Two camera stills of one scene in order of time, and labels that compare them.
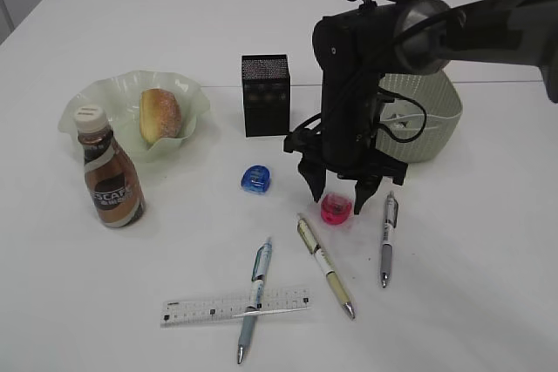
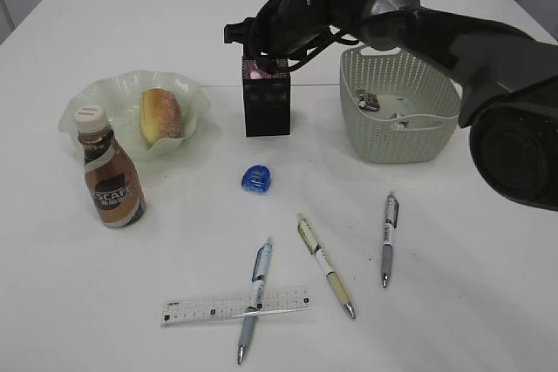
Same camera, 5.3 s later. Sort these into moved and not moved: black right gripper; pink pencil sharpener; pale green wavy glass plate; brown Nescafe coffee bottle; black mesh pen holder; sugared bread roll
Moved: pink pencil sharpener; black right gripper
Not moved: brown Nescafe coffee bottle; sugared bread roll; black mesh pen holder; pale green wavy glass plate
